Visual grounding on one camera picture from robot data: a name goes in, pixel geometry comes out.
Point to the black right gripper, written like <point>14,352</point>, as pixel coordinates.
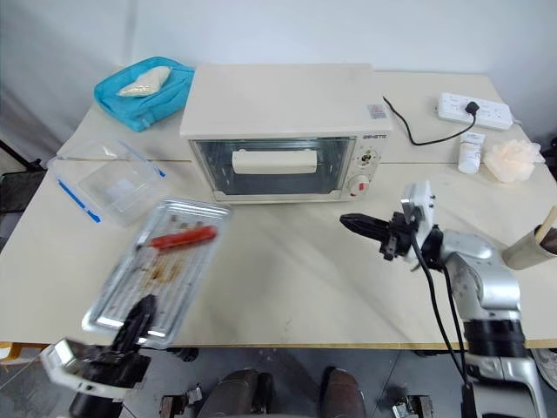
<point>398,237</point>

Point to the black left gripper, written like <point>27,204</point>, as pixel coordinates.
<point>119,368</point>

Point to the silver metal baking tray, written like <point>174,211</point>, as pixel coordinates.
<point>174,278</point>

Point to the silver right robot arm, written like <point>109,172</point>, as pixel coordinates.
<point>483,278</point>

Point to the cream oven timer knob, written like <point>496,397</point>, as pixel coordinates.
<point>360,186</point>

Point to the cream oven temperature knob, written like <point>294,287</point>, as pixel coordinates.
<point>368,158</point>

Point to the red sausage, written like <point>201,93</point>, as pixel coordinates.
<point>185,237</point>

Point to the warning sticker on oven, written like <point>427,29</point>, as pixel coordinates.
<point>377,111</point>

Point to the cream toaster oven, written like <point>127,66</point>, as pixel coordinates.
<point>278,100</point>

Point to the glass toaster oven door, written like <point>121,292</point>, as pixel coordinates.
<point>209,165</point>

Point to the dark rounded shape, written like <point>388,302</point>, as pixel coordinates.
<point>237,394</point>
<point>344,394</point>

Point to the white cosmetic tube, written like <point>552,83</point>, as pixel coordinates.
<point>470,152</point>

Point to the clear plastic food container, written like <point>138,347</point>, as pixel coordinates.
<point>109,183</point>

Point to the black power plug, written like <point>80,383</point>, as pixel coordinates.
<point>472,107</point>

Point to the peach bath loofah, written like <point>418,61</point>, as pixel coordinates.
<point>511,161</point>

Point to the beige paper cup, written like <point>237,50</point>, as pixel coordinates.
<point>524,252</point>

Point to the white power strip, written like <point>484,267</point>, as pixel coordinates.
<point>491,114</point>

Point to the black chair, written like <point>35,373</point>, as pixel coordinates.
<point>19,191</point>

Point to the wooden stick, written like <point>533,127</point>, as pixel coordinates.
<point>547,222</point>

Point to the blue fabric pouch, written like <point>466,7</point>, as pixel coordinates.
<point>130,106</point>

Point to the white powder packet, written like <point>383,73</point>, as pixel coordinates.
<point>145,82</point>

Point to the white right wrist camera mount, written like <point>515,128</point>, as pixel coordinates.
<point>420,200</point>

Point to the small metal bracket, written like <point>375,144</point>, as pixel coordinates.
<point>411,407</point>
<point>180,402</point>

